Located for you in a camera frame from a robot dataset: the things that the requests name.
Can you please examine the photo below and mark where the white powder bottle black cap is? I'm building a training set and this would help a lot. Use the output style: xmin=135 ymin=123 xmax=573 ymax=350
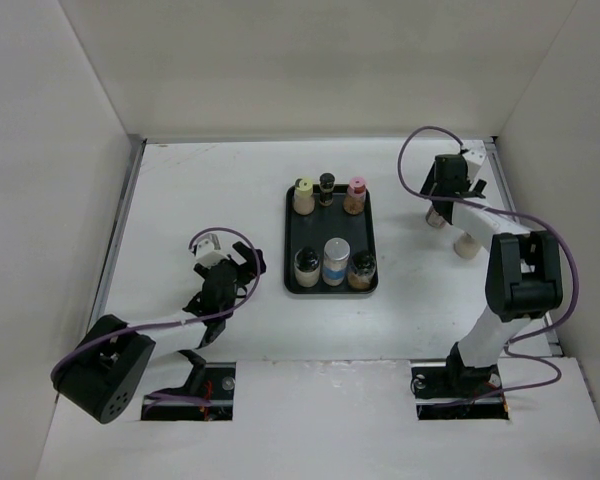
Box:
xmin=294 ymin=246 xmax=321 ymax=288

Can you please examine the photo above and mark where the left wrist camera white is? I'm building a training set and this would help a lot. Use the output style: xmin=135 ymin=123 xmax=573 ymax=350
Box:
xmin=188 ymin=232 xmax=229 ymax=269

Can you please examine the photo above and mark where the yellow cap spice bottle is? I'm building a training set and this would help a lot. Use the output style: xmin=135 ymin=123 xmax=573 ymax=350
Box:
xmin=292 ymin=178 xmax=315 ymax=216

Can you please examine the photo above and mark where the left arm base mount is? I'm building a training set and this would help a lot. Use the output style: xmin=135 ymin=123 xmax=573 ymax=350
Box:
xmin=140 ymin=350 xmax=237 ymax=422

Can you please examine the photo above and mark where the small black pepper bottle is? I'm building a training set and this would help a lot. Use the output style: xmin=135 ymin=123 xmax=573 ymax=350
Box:
xmin=319 ymin=172 xmax=335 ymax=207

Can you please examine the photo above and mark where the black rectangular tray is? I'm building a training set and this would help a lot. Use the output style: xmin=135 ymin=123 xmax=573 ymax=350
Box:
xmin=283 ymin=184 xmax=379 ymax=296

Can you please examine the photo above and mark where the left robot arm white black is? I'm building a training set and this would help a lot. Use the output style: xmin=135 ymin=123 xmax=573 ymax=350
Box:
xmin=50 ymin=234 xmax=266 ymax=424

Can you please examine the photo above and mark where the purple cable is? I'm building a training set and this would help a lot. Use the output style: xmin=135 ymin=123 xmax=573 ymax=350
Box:
xmin=397 ymin=126 xmax=580 ymax=404
xmin=49 ymin=227 xmax=264 ymax=414

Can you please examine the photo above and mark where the white powder bottle silver cap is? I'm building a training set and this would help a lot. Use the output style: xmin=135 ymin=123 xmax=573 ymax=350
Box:
xmin=453 ymin=232 xmax=482 ymax=260

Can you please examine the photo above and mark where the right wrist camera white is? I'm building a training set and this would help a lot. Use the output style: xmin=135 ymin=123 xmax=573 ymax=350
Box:
xmin=460 ymin=146 xmax=486 ymax=181

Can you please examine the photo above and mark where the tall blue label spice jar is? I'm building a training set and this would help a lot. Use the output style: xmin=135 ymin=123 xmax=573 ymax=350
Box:
xmin=322 ymin=237 xmax=351 ymax=287

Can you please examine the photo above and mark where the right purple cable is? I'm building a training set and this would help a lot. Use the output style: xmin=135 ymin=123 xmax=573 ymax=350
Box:
xmin=397 ymin=126 xmax=580 ymax=404

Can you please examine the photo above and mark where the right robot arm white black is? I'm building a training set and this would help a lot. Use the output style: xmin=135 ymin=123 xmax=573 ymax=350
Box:
xmin=414 ymin=153 xmax=563 ymax=399

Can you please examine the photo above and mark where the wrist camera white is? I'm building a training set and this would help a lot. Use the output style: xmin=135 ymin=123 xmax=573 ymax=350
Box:
xmin=460 ymin=146 xmax=486 ymax=181
xmin=188 ymin=232 xmax=229 ymax=269

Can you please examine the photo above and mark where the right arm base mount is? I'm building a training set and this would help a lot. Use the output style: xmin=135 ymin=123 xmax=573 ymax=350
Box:
xmin=410 ymin=364 xmax=509 ymax=421

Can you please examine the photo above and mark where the brown spice bottle black cap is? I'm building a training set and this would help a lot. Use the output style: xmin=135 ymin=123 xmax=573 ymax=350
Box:
xmin=347 ymin=250 xmax=377 ymax=291

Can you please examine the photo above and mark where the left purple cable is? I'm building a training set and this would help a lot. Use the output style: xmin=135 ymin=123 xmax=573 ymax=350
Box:
xmin=49 ymin=227 xmax=264 ymax=414

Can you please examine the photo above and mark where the pink cap spice bottle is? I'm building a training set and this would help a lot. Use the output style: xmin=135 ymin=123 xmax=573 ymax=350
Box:
xmin=343 ymin=176 xmax=367 ymax=216

